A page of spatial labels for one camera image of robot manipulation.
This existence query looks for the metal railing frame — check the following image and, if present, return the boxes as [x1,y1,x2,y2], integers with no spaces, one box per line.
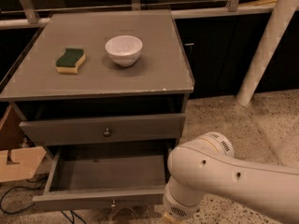
[0,0,281,30]

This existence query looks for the green yellow sponge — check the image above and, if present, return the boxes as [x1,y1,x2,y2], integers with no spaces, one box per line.
[56,48,86,74]

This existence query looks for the grey top drawer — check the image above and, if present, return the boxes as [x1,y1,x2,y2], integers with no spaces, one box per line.
[20,113,186,146]

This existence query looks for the dark blue floor cables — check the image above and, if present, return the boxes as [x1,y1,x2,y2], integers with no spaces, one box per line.
[61,210,88,224]

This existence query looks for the white diagonal post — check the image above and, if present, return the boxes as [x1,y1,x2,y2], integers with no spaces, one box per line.
[236,0,299,106]

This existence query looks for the grey drawer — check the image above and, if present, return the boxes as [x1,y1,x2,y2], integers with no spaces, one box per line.
[20,113,186,146]
[33,148,169,211]

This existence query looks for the grey wooden drawer cabinet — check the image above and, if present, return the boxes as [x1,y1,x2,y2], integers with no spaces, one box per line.
[1,10,194,155]

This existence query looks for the white ceramic bowl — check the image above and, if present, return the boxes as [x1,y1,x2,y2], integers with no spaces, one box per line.
[105,35,143,67]

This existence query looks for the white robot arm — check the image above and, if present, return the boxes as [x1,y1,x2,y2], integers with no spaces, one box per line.
[163,132,299,224]

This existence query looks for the round floor drain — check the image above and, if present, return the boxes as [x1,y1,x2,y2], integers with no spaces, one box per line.
[112,208,137,224]

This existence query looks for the light wooden board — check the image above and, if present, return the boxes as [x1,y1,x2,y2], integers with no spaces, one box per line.
[0,105,46,183]

